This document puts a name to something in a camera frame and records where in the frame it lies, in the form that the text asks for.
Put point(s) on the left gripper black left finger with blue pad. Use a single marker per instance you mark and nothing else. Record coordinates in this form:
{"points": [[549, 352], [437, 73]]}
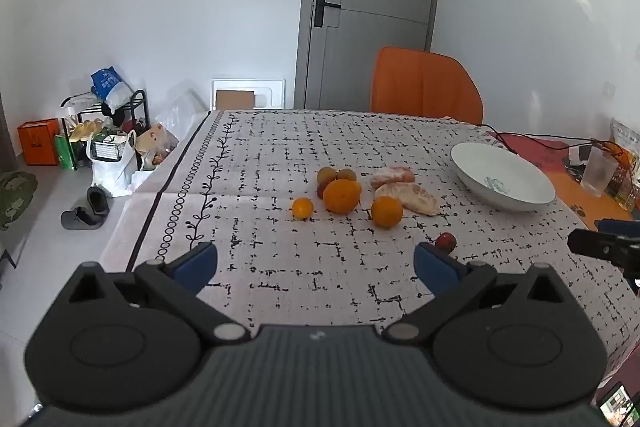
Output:
{"points": [[173, 288]]}

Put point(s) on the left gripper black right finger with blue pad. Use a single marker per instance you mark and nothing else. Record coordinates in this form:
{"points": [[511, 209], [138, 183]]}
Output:
{"points": [[456, 289]]}

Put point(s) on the small red fruit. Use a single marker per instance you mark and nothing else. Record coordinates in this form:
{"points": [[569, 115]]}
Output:
{"points": [[446, 242]]}

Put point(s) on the medium orange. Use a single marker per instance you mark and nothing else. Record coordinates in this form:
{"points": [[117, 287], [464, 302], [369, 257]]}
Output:
{"points": [[386, 212]]}

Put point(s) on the large orange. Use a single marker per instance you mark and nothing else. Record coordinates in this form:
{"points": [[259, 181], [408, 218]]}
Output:
{"points": [[341, 196]]}

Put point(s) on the peeled grapefruit segment lower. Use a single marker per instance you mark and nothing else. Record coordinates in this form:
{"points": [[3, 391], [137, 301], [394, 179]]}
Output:
{"points": [[411, 196]]}

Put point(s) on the peeled grapefruit segment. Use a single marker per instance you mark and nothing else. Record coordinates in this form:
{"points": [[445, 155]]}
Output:
{"points": [[411, 196], [391, 174]]}

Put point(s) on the grey slippers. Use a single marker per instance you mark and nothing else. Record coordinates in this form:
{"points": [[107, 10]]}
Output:
{"points": [[89, 217]]}

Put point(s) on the white ceramic bowl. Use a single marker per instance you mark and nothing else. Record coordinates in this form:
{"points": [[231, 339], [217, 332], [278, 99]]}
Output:
{"points": [[501, 178]]}

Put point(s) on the peeled grapefruit segment upper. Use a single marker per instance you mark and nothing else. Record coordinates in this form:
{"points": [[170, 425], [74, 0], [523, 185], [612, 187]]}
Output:
{"points": [[391, 174]]}

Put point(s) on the white shopping bag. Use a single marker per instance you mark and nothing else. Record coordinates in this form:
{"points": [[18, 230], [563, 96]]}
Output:
{"points": [[113, 161]]}

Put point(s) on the small tangerine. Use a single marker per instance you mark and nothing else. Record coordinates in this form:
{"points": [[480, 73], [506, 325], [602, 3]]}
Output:
{"points": [[302, 208]]}

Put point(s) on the patterned white tablecloth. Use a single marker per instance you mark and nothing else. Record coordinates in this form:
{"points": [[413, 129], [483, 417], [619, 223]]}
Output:
{"points": [[232, 182]]}

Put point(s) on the brown kiwi right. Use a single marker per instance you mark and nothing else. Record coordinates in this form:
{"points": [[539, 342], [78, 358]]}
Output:
{"points": [[346, 174]]}

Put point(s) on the brown kiwi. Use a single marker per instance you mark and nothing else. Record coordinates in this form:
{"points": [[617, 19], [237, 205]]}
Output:
{"points": [[346, 174], [326, 175]]}

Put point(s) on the orange red table mat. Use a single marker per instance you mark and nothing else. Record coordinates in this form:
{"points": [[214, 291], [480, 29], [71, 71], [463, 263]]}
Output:
{"points": [[550, 156]]}

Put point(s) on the brown kiwi left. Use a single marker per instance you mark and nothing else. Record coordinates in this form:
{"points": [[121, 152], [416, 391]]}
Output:
{"points": [[326, 175]]}

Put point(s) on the black white power adapter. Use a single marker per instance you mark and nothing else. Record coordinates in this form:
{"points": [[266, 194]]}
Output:
{"points": [[578, 155]]}

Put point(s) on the black metal rack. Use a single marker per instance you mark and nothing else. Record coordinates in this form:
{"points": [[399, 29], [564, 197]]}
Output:
{"points": [[92, 130]]}

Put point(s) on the frosted plastic cup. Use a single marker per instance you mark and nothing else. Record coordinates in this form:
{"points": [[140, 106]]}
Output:
{"points": [[598, 172]]}

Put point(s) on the orange paper bag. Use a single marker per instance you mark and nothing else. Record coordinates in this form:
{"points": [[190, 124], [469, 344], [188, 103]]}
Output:
{"points": [[37, 142]]}

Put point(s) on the orange chair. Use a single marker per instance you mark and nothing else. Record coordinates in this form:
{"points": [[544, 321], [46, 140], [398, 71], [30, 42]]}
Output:
{"points": [[424, 84]]}

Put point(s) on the blue plastic bag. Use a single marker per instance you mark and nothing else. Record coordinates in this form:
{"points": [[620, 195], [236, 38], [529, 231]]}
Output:
{"points": [[110, 88]]}

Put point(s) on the white foam packaging board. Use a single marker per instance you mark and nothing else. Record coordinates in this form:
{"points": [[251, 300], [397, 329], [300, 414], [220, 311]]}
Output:
{"points": [[247, 94]]}

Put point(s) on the snack package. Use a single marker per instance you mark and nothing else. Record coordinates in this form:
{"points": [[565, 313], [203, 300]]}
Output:
{"points": [[626, 138]]}

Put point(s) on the black door handle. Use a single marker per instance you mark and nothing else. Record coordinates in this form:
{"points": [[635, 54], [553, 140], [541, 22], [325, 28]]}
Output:
{"points": [[320, 7]]}

